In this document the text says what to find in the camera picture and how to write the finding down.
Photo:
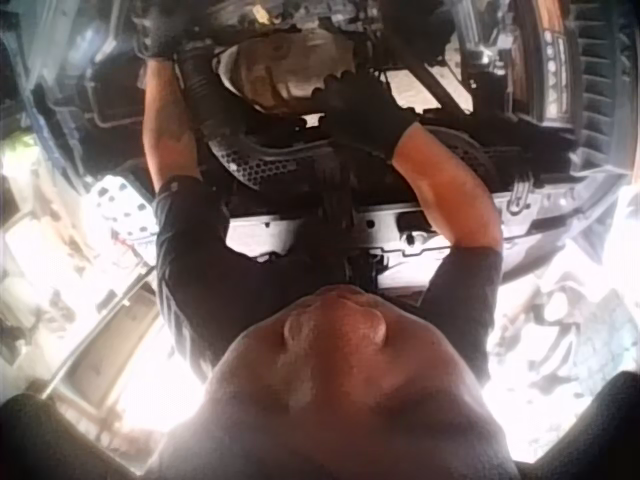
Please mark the person's left hand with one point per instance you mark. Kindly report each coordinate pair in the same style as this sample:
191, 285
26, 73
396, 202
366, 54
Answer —
159, 36

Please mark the person's right hand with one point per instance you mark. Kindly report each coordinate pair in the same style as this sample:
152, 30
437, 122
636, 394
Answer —
365, 117

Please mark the silver engine heat shield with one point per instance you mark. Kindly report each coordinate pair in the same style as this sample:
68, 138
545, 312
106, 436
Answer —
280, 65

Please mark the black honeycomb grille panel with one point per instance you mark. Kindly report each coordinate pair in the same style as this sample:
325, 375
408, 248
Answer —
260, 160

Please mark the silver radiator support beam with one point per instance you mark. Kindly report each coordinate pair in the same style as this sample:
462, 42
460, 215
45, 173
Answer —
395, 225

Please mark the white perforated plate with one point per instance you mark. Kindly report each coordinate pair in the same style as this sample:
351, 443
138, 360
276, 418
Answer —
120, 210

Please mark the car headlight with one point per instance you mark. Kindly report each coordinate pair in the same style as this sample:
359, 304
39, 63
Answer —
547, 60

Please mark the black slatted car grille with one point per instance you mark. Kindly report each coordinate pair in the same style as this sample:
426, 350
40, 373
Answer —
602, 75

